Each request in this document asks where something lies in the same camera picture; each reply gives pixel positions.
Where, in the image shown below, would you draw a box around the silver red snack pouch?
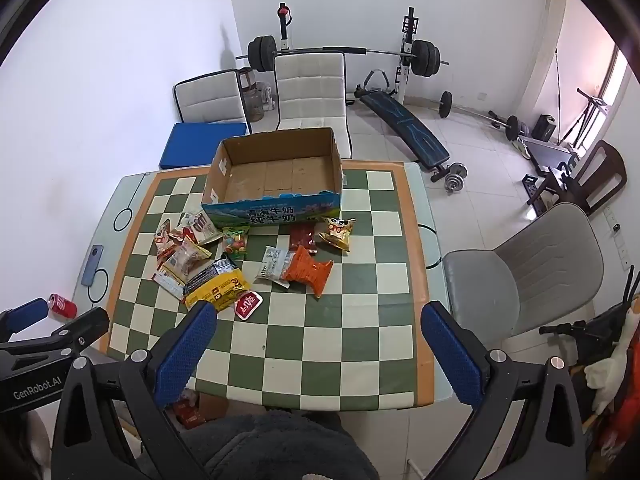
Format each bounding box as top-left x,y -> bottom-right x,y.
234,290 -> 264,321

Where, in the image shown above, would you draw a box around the brown wooden chair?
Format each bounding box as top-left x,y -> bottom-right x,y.
522,140 -> 628,217

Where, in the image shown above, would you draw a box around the red packages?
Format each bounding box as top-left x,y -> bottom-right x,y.
172,392 -> 208,429

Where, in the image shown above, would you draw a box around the black sit-up bench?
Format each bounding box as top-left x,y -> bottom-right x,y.
352,69 -> 466,173

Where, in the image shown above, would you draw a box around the chrome dumbbell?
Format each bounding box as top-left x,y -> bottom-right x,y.
431,161 -> 469,194

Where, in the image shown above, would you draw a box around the red cartoon snack packet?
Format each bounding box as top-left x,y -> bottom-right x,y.
154,220 -> 183,261

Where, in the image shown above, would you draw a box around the cardboard box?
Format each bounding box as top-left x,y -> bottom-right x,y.
201,127 -> 347,229

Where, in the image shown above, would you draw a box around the yellow cartoon snack packet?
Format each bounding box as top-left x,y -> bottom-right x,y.
319,216 -> 357,252

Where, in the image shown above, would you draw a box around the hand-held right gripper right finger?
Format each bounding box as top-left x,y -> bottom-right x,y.
421,301 -> 587,480

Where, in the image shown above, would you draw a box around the barbell with black plates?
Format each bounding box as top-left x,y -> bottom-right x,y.
235,35 -> 451,79

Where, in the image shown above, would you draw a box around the tall white padded chair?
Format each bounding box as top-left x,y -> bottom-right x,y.
272,51 -> 353,158

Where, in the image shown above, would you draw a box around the black folding stand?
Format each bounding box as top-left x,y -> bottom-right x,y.
560,87 -> 613,148

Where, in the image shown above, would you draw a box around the dark red snack packet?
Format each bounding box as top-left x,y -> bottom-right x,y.
288,223 -> 318,256

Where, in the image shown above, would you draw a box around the clear water jug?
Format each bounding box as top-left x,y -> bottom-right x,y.
237,67 -> 274,123

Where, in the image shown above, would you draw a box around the white barbell rack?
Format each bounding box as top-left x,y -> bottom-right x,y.
276,4 -> 421,106

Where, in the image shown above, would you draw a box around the black speaker box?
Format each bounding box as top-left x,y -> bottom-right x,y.
530,115 -> 557,142

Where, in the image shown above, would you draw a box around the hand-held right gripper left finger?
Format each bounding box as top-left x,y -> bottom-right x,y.
50,300 -> 218,480

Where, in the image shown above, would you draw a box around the blue cushion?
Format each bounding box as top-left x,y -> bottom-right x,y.
159,121 -> 249,171

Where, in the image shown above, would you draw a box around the black snack packet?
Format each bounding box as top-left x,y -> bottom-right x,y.
184,255 -> 236,293

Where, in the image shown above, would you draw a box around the small barbell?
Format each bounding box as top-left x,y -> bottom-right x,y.
437,91 -> 523,142

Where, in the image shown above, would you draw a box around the low white padded chair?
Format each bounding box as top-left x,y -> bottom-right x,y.
172,69 -> 249,126

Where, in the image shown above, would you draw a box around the white plush toy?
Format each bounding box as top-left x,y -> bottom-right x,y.
584,305 -> 640,416

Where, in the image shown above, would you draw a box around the green candy packet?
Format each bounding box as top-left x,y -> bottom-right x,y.
221,226 -> 251,261

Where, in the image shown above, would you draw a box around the grey shell chair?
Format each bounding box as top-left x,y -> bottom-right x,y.
442,202 -> 606,361

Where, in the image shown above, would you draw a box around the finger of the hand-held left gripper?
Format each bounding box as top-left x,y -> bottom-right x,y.
59,307 -> 110,352
0,297 -> 50,341

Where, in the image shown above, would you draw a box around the blue smartphone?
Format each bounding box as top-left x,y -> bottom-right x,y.
80,245 -> 104,287

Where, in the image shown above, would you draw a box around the red soda can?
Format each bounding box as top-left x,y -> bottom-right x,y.
47,293 -> 78,319

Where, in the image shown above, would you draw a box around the dark fleece clothing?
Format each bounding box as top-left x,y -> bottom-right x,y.
140,410 -> 381,480

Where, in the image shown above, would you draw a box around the beige snack packet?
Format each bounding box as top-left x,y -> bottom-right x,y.
162,235 -> 213,281

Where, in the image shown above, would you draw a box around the orange snack packet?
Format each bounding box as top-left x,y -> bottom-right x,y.
281,245 -> 335,299

